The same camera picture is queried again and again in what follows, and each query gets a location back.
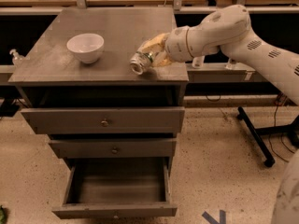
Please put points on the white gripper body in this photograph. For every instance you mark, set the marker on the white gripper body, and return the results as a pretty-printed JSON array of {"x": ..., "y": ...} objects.
[{"x": 176, "y": 46}]

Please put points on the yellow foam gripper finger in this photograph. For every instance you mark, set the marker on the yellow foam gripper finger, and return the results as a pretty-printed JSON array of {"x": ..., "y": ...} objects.
[
  {"x": 156, "y": 44},
  {"x": 161, "y": 59}
]

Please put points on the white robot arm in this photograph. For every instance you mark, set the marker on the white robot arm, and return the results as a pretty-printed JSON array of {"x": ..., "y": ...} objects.
[{"x": 229, "y": 31}]

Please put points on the grey wooden drawer cabinet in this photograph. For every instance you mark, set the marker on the grey wooden drawer cabinet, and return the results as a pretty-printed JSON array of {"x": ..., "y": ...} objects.
[{"x": 51, "y": 77}]

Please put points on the grey top drawer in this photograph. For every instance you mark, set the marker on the grey top drawer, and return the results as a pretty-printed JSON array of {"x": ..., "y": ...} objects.
[{"x": 104, "y": 120}]

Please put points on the grey middle drawer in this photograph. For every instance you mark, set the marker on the grey middle drawer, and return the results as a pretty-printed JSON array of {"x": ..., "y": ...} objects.
[{"x": 114, "y": 148}]

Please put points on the grey open bottom drawer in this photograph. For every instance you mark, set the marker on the grey open bottom drawer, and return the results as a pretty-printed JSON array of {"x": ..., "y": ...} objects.
[{"x": 116, "y": 188}]

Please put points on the white lotion pump bottle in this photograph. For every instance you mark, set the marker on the white lotion pump bottle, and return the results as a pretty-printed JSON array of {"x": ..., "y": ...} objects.
[{"x": 198, "y": 62}]

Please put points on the clear plastic water bottle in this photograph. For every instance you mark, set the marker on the clear plastic water bottle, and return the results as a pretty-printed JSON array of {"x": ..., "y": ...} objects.
[{"x": 230, "y": 64}]

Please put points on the white ceramic bowl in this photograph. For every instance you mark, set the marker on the white ceramic bowl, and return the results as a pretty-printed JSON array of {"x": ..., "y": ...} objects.
[{"x": 87, "y": 48}]

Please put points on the orange power tool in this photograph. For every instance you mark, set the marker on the orange power tool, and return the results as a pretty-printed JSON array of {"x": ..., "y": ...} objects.
[{"x": 281, "y": 100}]

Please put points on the black stand base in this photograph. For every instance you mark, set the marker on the black stand base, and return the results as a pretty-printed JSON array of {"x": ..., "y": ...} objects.
[{"x": 291, "y": 130}]

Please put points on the grey metal shelf rail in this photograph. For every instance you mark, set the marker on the grey metal shelf rail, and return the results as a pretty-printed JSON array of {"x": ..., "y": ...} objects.
[{"x": 217, "y": 73}]

